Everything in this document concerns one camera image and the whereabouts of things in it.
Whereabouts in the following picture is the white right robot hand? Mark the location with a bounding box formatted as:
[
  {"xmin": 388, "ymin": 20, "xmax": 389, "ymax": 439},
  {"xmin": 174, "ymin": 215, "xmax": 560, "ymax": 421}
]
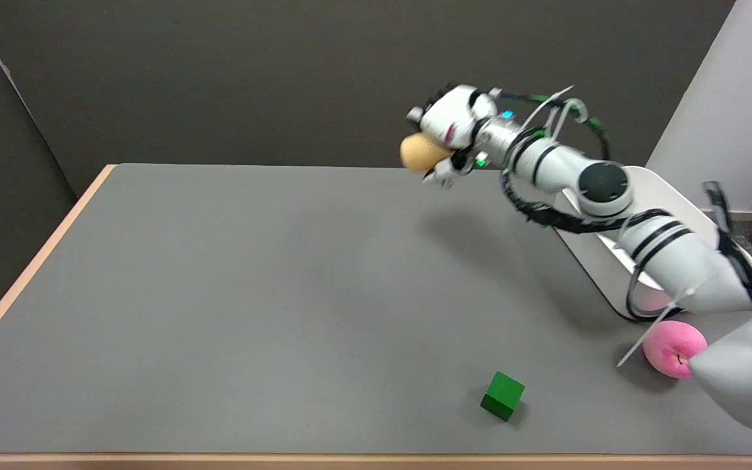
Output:
[{"xmin": 406, "ymin": 84, "xmax": 503, "ymax": 189}]

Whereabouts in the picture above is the white box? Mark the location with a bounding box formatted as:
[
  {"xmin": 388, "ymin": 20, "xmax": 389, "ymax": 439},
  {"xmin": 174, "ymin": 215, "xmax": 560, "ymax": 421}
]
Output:
[{"xmin": 553, "ymin": 165, "xmax": 752, "ymax": 322}]

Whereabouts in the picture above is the green cube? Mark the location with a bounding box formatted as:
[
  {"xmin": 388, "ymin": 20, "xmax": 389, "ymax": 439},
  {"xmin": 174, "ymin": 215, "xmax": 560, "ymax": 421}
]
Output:
[{"xmin": 480, "ymin": 371, "xmax": 525, "ymax": 422}]

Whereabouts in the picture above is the pink donut toy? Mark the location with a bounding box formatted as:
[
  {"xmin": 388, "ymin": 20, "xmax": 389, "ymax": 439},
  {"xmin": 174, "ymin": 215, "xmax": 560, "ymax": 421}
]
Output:
[{"xmin": 642, "ymin": 320, "xmax": 708, "ymax": 380}]

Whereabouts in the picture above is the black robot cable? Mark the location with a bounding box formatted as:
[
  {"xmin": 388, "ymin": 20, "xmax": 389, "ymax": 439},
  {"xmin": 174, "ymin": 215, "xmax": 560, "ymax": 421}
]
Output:
[{"xmin": 499, "ymin": 131, "xmax": 674, "ymax": 234}]

